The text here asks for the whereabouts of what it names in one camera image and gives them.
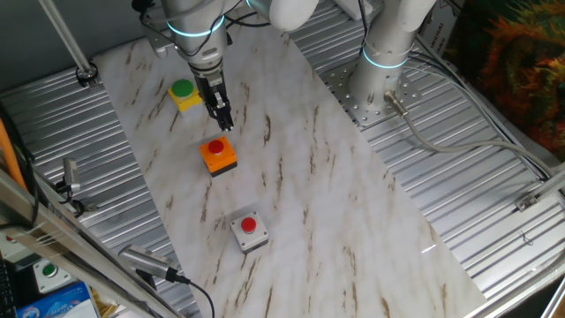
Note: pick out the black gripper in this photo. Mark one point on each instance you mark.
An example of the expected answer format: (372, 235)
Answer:
(205, 84)

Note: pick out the yellow box green button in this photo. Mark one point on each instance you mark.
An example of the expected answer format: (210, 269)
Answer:
(183, 88)

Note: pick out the orange box red button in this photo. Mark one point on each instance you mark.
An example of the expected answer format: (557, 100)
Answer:
(217, 154)

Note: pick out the grey box red button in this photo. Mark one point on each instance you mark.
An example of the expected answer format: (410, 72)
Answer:
(248, 229)

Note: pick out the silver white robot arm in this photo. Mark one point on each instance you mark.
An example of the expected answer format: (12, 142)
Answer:
(384, 44)

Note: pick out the marble pattern board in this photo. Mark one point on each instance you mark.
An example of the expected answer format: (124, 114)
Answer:
(309, 199)

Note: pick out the orange tube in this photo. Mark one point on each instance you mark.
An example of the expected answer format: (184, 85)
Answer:
(9, 154)

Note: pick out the tan wrapped packet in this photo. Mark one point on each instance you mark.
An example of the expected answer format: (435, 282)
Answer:
(103, 307)

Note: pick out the cardboard box red print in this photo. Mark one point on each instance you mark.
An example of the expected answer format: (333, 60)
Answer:
(441, 35)

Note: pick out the white box green button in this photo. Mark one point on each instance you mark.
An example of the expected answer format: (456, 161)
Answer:
(48, 270)

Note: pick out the blue tissue pack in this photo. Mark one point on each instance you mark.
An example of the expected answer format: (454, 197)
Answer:
(62, 305)

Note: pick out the white box red dot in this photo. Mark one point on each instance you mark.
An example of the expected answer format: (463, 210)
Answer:
(11, 249)

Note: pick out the colourful orange green cloth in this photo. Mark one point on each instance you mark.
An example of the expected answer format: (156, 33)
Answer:
(521, 66)

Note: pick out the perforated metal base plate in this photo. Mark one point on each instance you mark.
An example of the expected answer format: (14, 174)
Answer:
(359, 115)

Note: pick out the aluminium frame pole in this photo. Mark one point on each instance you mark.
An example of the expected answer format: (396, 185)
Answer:
(66, 40)

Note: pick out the silver ribbed camera on mount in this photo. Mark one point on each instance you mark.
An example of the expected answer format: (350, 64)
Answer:
(141, 260)

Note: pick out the aluminium frame beam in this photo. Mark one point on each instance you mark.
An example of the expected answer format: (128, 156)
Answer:
(66, 247)

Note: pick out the small metal corner bracket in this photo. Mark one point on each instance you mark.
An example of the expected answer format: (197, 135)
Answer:
(525, 202)

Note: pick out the aluminium frame bar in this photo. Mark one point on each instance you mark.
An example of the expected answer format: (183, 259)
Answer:
(552, 183)
(556, 300)

